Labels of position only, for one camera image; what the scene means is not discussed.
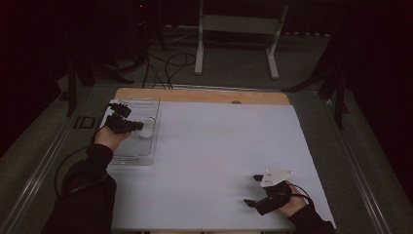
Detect dark equipment rack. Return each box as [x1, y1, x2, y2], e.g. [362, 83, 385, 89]
[128, 0, 167, 62]

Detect white table mat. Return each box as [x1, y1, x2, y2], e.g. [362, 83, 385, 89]
[103, 98, 337, 232]

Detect white metal stand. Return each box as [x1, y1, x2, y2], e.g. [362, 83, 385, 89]
[194, 0, 290, 81]

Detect clear plastic container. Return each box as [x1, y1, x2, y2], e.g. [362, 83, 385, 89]
[99, 97, 163, 167]

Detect black rectangular floor frame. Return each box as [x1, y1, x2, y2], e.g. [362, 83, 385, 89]
[72, 115, 97, 130]

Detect wooden table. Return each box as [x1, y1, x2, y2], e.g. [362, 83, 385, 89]
[114, 87, 291, 105]

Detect long black floor cable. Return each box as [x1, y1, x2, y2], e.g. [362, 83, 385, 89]
[54, 144, 94, 199]

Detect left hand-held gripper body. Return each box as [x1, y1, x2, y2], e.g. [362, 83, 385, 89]
[103, 99, 134, 135]

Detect metal floor rail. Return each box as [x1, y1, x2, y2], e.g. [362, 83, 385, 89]
[0, 94, 98, 234]
[320, 96, 393, 234]

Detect person's left hand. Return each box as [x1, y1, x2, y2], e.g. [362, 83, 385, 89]
[94, 125, 132, 153]

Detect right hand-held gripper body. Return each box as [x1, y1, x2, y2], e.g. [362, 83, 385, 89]
[254, 169, 294, 216]

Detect person's right hand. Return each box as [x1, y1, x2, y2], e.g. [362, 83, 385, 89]
[277, 193, 309, 218]

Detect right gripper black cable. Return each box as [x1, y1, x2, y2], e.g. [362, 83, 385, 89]
[286, 183, 315, 206]

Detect black floor cables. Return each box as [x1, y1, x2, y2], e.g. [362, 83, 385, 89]
[141, 52, 198, 91]

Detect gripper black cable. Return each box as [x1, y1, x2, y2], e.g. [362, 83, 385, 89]
[93, 126, 107, 141]
[286, 183, 315, 206]

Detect black tripod stand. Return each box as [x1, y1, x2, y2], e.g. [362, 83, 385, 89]
[66, 55, 135, 118]
[282, 64, 350, 131]

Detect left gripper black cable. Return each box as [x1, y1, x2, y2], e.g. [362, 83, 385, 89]
[93, 126, 107, 141]

